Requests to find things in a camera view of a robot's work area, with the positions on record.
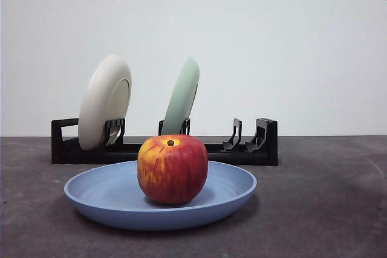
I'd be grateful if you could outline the red yellow apple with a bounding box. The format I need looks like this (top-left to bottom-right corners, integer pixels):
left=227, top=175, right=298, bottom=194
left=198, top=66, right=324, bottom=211
left=137, top=134, right=209, bottom=205

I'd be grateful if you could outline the blue plate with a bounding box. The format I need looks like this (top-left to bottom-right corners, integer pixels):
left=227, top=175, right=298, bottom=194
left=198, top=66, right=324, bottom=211
left=63, top=160, right=258, bottom=231

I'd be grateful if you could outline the pale green plate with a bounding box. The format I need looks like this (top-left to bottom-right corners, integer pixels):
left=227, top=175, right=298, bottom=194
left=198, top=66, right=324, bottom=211
left=159, top=56, right=201, bottom=137

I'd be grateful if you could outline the cream plate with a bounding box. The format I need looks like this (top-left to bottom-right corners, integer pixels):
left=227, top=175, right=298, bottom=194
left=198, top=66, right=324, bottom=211
left=77, top=54, right=133, bottom=151

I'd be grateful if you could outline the black plate rack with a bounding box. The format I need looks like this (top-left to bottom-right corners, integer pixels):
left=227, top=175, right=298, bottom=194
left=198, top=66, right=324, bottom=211
left=50, top=117, right=279, bottom=167

